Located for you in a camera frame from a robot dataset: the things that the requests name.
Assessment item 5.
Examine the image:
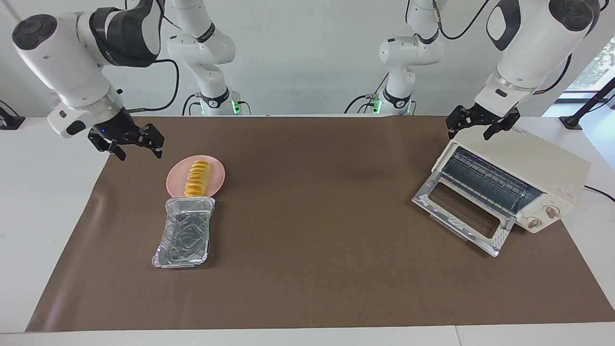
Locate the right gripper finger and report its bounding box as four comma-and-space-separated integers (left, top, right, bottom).
142, 124, 165, 158
88, 132, 126, 161

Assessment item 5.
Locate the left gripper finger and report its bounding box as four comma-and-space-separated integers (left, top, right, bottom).
483, 108, 521, 141
446, 107, 469, 140

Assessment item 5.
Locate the sliced yellow bread loaf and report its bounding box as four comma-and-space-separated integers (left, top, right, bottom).
184, 161, 212, 197

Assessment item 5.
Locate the aluminium foil tray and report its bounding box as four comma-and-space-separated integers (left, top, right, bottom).
152, 196, 216, 268

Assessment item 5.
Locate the white toaster oven body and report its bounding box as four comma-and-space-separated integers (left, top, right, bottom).
431, 126, 591, 235

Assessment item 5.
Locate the pink round plate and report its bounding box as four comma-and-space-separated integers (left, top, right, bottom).
166, 155, 226, 198

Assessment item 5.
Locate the black stand with pole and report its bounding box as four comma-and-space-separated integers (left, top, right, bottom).
559, 76, 615, 130

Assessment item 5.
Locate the black table clamp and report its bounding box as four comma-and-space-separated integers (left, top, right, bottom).
0, 100, 25, 130

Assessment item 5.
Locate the window with greenery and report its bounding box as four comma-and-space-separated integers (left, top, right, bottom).
566, 37, 615, 93

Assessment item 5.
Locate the brown table mat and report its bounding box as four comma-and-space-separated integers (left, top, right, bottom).
25, 115, 615, 333

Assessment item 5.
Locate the black base cable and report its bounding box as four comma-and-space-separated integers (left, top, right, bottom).
182, 93, 202, 116
344, 72, 390, 114

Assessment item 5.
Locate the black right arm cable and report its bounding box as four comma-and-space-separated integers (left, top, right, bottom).
126, 59, 180, 113

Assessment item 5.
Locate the oven wire rack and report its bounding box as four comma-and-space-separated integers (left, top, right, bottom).
440, 147, 542, 214

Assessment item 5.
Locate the black oven power cable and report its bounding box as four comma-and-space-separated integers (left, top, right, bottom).
583, 185, 615, 202

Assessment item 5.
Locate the oven glass door metal frame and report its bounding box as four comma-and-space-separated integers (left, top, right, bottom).
412, 171, 517, 258

